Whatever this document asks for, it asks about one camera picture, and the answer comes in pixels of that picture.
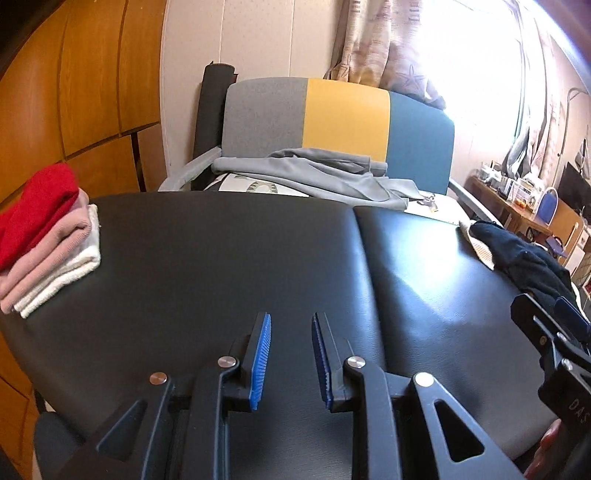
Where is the blue chair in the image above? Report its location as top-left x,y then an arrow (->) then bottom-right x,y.
538,187 -> 559,217

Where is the white patterned bedding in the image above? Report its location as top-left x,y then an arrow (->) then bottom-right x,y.
217,173 -> 469,225

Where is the cluster of small desk items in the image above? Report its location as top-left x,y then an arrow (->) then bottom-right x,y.
471,161 -> 541,208

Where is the red folded cloth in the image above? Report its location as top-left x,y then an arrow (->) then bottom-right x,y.
0,162 -> 80,271

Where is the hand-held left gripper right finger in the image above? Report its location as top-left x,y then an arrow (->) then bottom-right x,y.
311,312 -> 527,480

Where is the black monitor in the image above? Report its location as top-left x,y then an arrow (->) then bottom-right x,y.
558,162 -> 591,208

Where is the grey garment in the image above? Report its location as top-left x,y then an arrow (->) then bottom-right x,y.
211,148 -> 421,212

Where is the grey bed rail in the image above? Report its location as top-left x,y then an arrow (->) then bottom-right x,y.
448,179 -> 504,227
158,147 -> 222,192

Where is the grey yellow blue sofa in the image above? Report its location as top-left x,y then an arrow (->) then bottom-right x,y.
221,78 -> 455,197

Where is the wooden wardrobe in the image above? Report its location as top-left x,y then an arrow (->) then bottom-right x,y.
0,0 -> 167,416

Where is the black knit sweater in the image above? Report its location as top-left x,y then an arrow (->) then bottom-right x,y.
471,220 -> 583,308

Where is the beige knit cloth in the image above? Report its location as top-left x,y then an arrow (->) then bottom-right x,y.
458,220 -> 497,271

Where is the bright window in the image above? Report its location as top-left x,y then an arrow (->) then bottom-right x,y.
416,0 -> 532,144

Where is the black padded table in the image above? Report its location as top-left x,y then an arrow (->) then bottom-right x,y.
0,191 -> 573,480

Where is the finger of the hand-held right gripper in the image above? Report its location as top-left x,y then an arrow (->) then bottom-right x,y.
553,296 -> 591,343
510,293 -> 563,355

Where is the white folded towel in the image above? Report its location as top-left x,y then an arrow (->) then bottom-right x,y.
14,204 -> 101,319

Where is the black rolled mat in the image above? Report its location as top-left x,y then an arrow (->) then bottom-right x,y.
191,62 -> 238,190

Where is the curved metal pole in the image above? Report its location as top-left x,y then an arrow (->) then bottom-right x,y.
560,87 -> 591,158

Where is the person's right hand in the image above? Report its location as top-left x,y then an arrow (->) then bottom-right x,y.
523,416 -> 564,480

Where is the pale pink folded cloth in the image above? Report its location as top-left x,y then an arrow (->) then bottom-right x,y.
0,189 -> 90,315

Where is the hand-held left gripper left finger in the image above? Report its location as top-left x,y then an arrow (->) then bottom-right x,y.
69,312 -> 273,480

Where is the wooden desk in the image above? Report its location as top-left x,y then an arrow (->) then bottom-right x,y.
464,175 -> 555,236

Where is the patterned beige curtain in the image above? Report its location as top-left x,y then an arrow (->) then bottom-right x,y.
323,0 -> 446,109
501,28 -> 564,181

